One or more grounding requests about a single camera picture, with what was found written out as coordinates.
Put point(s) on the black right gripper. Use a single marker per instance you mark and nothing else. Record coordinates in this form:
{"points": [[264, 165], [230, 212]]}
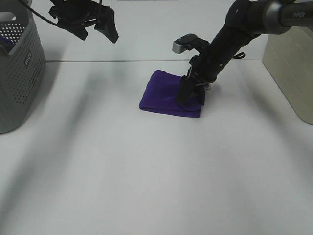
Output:
{"points": [[208, 64]]}

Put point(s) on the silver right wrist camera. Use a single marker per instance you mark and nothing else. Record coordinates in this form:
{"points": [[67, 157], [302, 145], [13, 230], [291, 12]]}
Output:
{"points": [[189, 42]]}

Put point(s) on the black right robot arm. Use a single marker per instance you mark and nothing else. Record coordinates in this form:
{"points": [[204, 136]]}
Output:
{"points": [[245, 21]]}

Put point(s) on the beige storage box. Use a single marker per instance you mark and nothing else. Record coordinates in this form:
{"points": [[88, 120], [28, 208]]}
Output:
{"points": [[289, 60]]}

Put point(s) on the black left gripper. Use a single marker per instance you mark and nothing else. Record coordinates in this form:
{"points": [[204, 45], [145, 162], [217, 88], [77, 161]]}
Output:
{"points": [[74, 15]]}

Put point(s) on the grey perforated plastic basket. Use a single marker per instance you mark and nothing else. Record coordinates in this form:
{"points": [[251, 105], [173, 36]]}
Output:
{"points": [[22, 63]]}

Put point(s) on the purple towel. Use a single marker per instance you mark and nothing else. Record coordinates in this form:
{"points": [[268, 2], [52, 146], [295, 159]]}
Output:
{"points": [[160, 97]]}

